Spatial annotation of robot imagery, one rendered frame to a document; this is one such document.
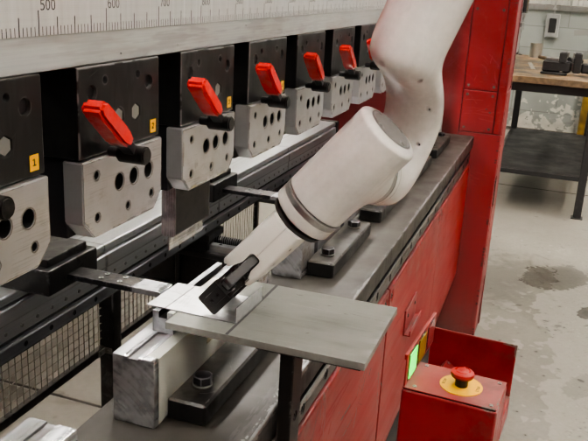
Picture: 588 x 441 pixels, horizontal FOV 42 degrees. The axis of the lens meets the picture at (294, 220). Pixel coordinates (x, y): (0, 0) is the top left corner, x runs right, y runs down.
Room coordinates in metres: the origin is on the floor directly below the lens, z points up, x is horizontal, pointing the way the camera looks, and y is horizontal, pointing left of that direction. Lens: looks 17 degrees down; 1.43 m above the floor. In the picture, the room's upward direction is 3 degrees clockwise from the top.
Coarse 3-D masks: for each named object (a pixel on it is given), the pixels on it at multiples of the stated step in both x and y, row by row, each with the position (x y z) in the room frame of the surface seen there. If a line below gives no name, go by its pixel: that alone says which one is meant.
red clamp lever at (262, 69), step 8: (256, 64) 1.05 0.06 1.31; (264, 64) 1.05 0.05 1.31; (256, 72) 1.05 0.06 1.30; (264, 72) 1.04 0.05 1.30; (272, 72) 1.05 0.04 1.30; (264, 80) 1.06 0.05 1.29; (272, 80) 1.06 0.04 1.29; (264, 88) 1.07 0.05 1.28; (272, 88) 1.07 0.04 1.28; (280, 88) 1.08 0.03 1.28; (272, 96) 1.09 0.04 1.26; (280, 96) 1.10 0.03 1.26; (288, 96) 1.11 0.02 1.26; (272, 104) 1.10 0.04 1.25; (280, 104) 1.10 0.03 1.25; (288, 104) 1.10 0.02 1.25
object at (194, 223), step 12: (168, 192) 0.94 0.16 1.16; (180, 192) 0.95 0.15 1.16; (192, 192) 0.99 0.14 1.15; (204, 192) 1.02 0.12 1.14; (168, 204) 0.94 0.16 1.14; (180, 204) 0.95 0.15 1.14; (192, 204) 0.99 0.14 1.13; (204, 204) 1.02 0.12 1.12; (168, 216) 0.94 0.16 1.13; (180, 216) 0.95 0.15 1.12; (192, 216) 0.99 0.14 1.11; (204, 216) 1.02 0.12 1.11; (168, 228) 0.94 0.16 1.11; (180, 228) 0.95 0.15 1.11; (192, 228) 1.01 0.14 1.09; (168, 240) 0.94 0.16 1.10; (180, 240) 0.97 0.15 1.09
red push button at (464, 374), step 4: (452, 368) 1.19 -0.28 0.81; (456, 368) 1.18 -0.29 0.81; (460, 368) 1.18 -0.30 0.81; (464, 368) 1.18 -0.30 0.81; (468, 368) 1.18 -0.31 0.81; (452, 372) 1.17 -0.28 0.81; (456, 372) 1.17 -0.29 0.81; (460, 372) 1.17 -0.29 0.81; (464, 372) 1.17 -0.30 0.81; (468, 372) 1.17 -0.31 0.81; (472, 372) 1.18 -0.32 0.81; (452, 376) 1.17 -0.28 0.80; (456, 376) 1.16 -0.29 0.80; (460, 376) 1.16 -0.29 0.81; (464, 376) 1.16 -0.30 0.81; (468, 376) 1.16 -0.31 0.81; (472, 376) 1.17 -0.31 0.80; (456, 380) 1.17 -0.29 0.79; (460, 380) 1.16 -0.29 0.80; (464, 380) 1.16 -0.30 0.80; (468, 380) 1.16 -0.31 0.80; (456, 384) 1.17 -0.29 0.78; (460, 384) 1.17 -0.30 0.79; (464, 384) 1.17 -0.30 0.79
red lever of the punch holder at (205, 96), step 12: (192, 84) 0.86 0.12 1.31; (204, 84) 0.85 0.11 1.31; (192, 96) 0.87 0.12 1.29; (204, 96) 0.86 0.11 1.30; (216, 96) 0.88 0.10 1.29; (204, 108) 0.88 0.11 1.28; (216, 108) 0.88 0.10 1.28; (204, 120) 0.92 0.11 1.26; (216, 120) 0.91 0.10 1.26; (228, 120) 0.91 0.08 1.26
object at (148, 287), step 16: (64, 240) 1.09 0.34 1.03; (80, 240) 1.09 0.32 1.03; (48, 256) 1.02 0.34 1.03; (64, 256) 1.04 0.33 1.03; (80, 256) 1.06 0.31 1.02; (96, 256) 1.10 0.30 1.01; (32, 272) 1.00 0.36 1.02; (48, 272) 0.99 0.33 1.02; (64, 272) 1.02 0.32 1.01; (80, 272) 1.04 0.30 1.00; (96, 272) 1.04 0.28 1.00; (16, 288) 1.01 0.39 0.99; (32, 288) 1.00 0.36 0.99; (48, 288) 0.99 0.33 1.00; (128, 288) 1.00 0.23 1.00; (144, 288) 0.99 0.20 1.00; (160, 288) 1.00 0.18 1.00
